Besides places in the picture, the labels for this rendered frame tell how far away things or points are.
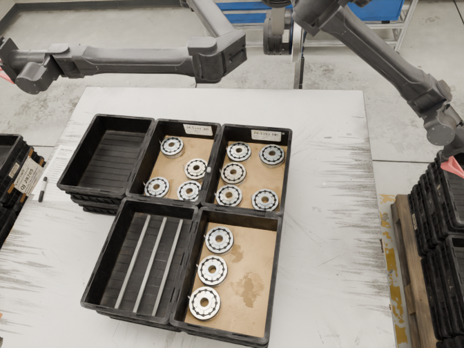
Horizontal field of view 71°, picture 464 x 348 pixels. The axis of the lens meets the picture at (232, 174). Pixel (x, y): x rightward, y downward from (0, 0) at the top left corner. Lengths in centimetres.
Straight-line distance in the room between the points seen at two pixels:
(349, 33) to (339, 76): 226
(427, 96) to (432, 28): 287
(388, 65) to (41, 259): 145
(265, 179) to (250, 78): 179
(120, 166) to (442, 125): 120
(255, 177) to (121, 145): 65
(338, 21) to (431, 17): 318
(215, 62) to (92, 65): 32
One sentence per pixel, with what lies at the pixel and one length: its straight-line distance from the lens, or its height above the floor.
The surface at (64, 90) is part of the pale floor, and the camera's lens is 352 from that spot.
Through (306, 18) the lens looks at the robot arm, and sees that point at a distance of 78.
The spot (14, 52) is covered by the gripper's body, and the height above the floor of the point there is 148.
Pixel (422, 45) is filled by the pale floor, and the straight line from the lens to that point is 356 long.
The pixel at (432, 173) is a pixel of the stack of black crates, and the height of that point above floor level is 49.
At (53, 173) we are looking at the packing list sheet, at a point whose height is 70.
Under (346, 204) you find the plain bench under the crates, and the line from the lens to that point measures 146.
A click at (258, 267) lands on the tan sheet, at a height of 83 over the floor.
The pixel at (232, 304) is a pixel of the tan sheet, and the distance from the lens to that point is 116.
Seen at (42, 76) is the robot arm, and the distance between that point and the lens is 96.
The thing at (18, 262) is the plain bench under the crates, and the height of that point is 70.
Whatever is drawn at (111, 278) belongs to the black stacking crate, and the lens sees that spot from 129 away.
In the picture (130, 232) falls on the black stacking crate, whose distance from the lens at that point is 133.
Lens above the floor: 196
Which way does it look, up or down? 56 degrees down
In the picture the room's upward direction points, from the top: 10 degrees counter-clockwise
